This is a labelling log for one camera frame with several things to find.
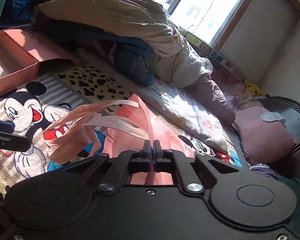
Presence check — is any Mickey Mouse blanket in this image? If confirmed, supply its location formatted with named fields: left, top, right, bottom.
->
left=0, top=65, right=242, bottom=202

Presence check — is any window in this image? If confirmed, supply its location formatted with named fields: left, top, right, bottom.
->
left=129, top=0, right=266, bottom=48

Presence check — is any yellow Pikachu plush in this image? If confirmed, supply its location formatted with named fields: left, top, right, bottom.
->
left=243, top=79, right=269, bottom=97

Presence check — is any blue shopping bag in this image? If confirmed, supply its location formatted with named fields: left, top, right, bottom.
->
left=12, top=0, right=32, bottom=22

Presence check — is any colourful alphabet mat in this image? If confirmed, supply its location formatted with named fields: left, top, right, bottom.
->
left=178, top=27, right=244, bottom=76

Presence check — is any dark blue blanket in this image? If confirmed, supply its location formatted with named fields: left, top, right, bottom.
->
left=36, top=19, right=155, bottom=87

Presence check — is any pink pillow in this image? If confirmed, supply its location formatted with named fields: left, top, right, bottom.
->
left=233, top=107, right=295, bottom=164

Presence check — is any pink cardboard box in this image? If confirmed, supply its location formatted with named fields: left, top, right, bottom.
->
left=0, top=29, right=79, bottom=100

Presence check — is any cream quilt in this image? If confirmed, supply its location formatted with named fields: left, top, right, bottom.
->
left=39, top=0, right=213, bottom=88

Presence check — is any black round chair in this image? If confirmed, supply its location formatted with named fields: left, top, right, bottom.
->
left=261, top=96, right=300, bottom=155

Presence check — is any white quilted bed sheet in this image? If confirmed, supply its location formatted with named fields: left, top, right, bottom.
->
left=77, top=47, right=231, bottom=156

